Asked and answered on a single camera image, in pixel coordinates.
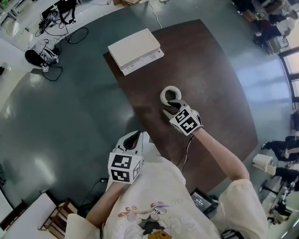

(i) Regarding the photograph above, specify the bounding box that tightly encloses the white power cable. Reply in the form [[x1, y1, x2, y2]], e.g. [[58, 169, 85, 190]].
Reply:
[[149, 0, 163, 29]]

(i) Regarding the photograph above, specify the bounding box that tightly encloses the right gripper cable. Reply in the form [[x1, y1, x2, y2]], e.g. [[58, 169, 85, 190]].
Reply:
[[176, 134, 195, 174]]

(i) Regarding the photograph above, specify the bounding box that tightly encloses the white desk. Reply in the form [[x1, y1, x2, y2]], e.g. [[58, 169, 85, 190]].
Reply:
[[0, 192, 58, 239]]

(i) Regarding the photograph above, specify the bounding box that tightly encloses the black and white floor device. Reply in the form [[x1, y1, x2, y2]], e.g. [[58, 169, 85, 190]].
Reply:
[[24, 47, 60, 72]]

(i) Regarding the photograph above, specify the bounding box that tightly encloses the black pedestal base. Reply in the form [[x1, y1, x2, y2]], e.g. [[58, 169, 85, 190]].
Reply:
[[258, 179, 279, 195]]

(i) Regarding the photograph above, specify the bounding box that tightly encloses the long white shelving unit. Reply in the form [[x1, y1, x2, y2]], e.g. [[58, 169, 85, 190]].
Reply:
[[0, 0, 45, 31]]

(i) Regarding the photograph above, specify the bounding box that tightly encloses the black display device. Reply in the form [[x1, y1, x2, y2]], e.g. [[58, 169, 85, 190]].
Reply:
[[190, 187, 219, 213]]

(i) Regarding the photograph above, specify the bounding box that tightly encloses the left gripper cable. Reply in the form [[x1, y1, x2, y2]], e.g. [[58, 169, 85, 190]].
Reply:
[[80, 178, 110, 207]]

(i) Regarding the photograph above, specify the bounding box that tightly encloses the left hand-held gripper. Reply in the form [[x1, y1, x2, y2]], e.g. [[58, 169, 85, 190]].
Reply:
[[107, 130, 150, 185]]

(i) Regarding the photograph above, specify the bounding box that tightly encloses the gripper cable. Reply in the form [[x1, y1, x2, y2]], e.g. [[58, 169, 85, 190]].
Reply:
[[176, 134, 195, 174], [80, 178, 110, 207]]

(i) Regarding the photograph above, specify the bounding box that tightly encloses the person's left forearm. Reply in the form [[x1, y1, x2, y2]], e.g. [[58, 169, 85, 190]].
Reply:
[[85, 182, 128, 228]]

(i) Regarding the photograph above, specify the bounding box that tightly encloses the small wooden shelf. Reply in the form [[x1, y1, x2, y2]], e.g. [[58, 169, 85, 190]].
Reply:
[[38, 198, 79, 239]]

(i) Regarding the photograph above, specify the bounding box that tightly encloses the black strap harness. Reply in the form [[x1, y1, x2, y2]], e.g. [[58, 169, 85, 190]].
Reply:
[[57, 0, 78, 25]]

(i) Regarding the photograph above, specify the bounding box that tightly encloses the black looped floor cable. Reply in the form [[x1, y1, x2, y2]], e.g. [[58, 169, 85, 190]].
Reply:
[[67, 27, 90, 45]]

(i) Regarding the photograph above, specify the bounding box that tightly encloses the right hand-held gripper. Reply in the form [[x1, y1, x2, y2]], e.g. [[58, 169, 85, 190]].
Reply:
[[162, 98, 204, 137]]

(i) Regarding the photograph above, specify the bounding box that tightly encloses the person's right forearm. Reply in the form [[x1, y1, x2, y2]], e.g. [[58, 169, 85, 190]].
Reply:
[[191, 127, 250, 182]]

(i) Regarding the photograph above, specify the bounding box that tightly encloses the white tape roll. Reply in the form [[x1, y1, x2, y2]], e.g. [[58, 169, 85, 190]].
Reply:
[[160, 85, 182, 106]]

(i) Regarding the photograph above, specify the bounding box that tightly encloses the white cardboard box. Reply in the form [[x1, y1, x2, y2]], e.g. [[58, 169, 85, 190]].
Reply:
[[107, 28, 165, 77]]

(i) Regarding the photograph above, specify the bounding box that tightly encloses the white plastic bin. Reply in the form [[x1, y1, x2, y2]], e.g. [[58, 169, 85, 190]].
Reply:
[[252, 153, 274, 175]]

